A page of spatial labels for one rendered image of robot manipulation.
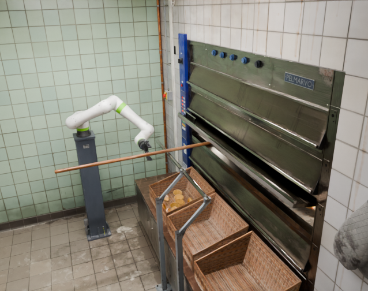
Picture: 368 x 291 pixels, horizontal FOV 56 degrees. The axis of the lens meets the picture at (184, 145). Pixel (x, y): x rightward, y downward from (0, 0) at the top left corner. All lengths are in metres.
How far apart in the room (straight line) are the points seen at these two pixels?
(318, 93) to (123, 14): 2.66
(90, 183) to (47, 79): 1.20
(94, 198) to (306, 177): 2.49
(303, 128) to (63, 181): 3.14
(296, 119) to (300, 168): 0.27
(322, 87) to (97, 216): 2.88
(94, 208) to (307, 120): 2.66
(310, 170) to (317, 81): 0.48
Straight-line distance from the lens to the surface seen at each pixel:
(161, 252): 3.11
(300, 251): 2.26
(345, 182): 1.80
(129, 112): 3.33
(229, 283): 2.61
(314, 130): 1.89
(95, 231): 4.10
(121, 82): 4.10
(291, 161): 2.10
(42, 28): 3.96
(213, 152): 3.08
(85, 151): 3.64
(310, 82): 1.91
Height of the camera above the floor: 2.40
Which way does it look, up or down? 22 degrees down
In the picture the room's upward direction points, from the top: 2 degrees counter-clockwise
